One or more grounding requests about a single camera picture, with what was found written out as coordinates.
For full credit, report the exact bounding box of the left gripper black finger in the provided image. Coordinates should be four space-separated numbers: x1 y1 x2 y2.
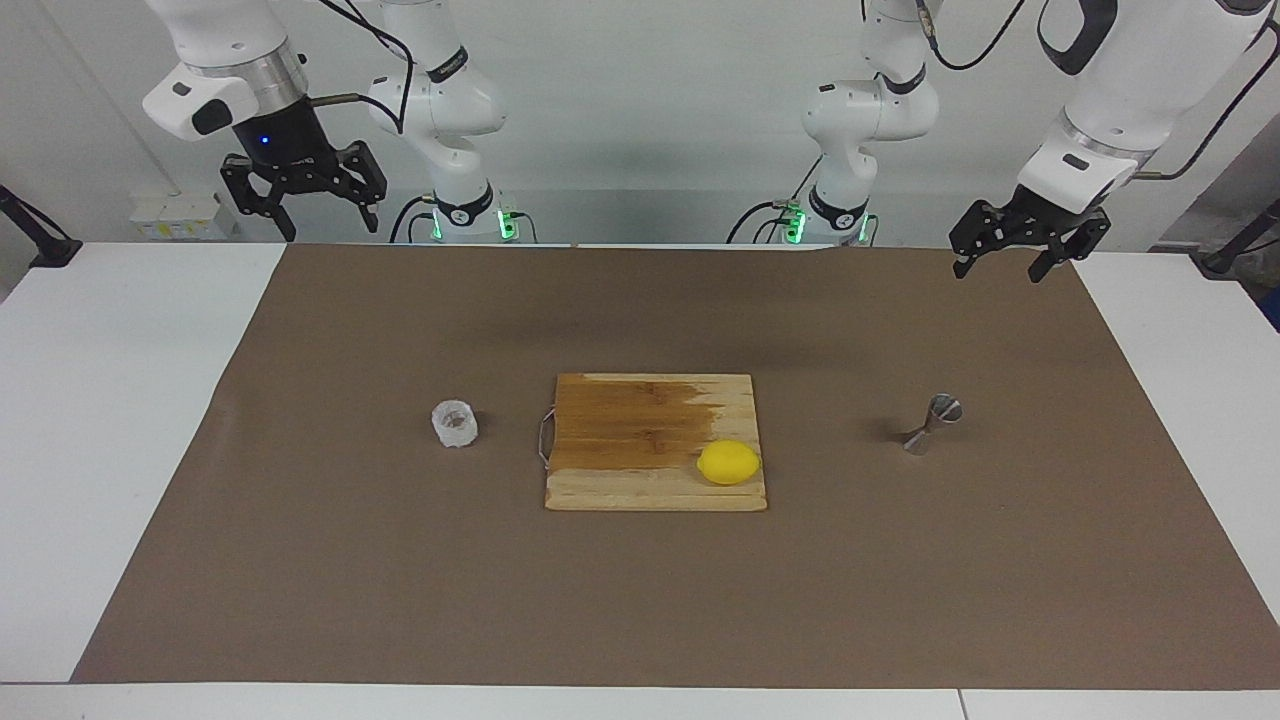
949 200 1013 280
1028 215 1111 284

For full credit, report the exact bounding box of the yellow lemon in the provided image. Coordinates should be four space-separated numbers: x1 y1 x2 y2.
696 439 763 487

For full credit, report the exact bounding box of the black camera stand clamp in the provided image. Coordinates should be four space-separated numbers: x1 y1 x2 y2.
1200 198 1280 278
0 185 83 268

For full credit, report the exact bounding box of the black right base cable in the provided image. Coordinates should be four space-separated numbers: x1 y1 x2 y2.
388 195 433 244

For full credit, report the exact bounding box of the clear textured glass cup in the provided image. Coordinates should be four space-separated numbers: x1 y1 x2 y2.
431 399 479 450

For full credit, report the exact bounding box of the brown paper table mat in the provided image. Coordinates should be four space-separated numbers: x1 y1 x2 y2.
70 243 1280 691

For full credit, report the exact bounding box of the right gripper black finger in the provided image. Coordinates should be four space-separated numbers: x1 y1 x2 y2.
335 140 389 235
220 153 298 244

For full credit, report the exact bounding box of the white power strip box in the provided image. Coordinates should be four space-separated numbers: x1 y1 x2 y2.
130 193 239 241

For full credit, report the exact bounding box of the wooden cutting board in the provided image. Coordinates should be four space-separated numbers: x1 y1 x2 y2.
537 373 769 513

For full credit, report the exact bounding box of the black base cable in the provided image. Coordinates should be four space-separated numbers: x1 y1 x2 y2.
727 198 801 245
388 195 433 244

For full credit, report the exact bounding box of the steel double jigger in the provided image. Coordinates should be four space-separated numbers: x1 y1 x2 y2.
902 393 964 457

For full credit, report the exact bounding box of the black left base cable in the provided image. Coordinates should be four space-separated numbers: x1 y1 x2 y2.
727 198 801 245

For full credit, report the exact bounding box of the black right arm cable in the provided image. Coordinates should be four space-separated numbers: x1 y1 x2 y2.
308 0 416 136

